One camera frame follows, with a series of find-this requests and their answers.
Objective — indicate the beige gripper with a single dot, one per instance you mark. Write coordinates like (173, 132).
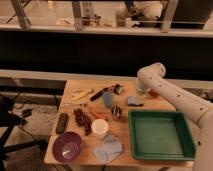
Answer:
(141, 95)

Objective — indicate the blue eraser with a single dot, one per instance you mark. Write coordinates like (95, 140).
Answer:
(132, 101)

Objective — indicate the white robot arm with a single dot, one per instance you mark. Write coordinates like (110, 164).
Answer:
(195, 108)

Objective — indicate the metal cup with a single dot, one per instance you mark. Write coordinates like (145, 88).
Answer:
(116, 112)

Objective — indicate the red bowl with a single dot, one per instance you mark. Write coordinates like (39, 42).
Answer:
(153, 93)

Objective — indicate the small tape roll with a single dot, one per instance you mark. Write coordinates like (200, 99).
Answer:
(118, 89)

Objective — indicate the green plastic tray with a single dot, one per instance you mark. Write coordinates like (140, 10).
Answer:
(160, 135)

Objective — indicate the yellow banana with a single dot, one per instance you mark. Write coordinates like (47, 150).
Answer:
(81, 94)

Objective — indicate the blue cloth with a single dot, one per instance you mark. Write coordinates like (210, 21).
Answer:
(108, 150)

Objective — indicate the dark grape bunch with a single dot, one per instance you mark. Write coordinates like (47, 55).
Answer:
(83, 120)

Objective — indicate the silver utensil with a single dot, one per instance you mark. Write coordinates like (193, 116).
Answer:
(75, 104)

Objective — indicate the black remote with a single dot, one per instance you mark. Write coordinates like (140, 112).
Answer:
(61, 124)

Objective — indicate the purple bowl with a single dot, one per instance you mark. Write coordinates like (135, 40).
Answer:
(67, 147)

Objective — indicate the black handled knife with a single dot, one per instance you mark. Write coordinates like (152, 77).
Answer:
(100, 93)

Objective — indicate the red handled tool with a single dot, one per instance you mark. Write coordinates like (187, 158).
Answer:
(97, 115)

